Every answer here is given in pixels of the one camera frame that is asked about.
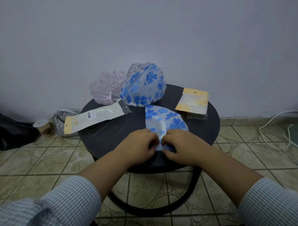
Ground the black round side table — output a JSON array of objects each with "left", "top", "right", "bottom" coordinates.
[{"left": 78, "top": 84, "right": 221, "bottom": 217}]

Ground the black bag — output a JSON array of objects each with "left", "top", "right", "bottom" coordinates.
[{"left": 0, "top": 112, "right": 40, "bottom": 151}]

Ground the person's right forearm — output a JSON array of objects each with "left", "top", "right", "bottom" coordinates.
[{"left": 199, "top": 145, "right": 298, "bottom": 226}]

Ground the silver quilted handbag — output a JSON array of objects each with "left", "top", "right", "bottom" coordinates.
[{"left": 52, "top": 109, "right": 80, "bottom": 138}]

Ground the white cable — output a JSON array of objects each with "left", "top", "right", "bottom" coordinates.
[{"left": 258, "top": 111, "right": 298, "bottom": 150}]

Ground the pink print shower cap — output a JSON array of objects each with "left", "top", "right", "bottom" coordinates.
[{"left": 89, "top": 70, "right": 128, "bottom": 106}]

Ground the cream packet with barcode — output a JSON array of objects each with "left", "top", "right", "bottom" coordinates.
[{"left": 64, "top": 99, "right": 133, "bottom": 135}]

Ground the blue flower shower cap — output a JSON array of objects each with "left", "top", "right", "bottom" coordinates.
[
  {"left": 144, "top": 105, "right": 189, "bottom": 152},
  {"left": 120, "top": 63, "right": 167, "bottom": 107}
]

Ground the ribbon spool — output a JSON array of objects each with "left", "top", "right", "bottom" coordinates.
[{"left": 32, "top": 119, "right": 53, "bottom": 137}]

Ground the person's left hand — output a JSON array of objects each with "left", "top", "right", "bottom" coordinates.
[{"left": 113, "top": 128, "right": 160, "bottom": 167}]

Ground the person's right hand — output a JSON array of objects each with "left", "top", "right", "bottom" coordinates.
[{"left": 161, "top": 129, "right": 212, "bottom": 167}]

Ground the stack of yellow small pouches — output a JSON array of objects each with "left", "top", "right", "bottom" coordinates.
[{"left": 175, "top": 88, "right": 210, "bottom": 115}]

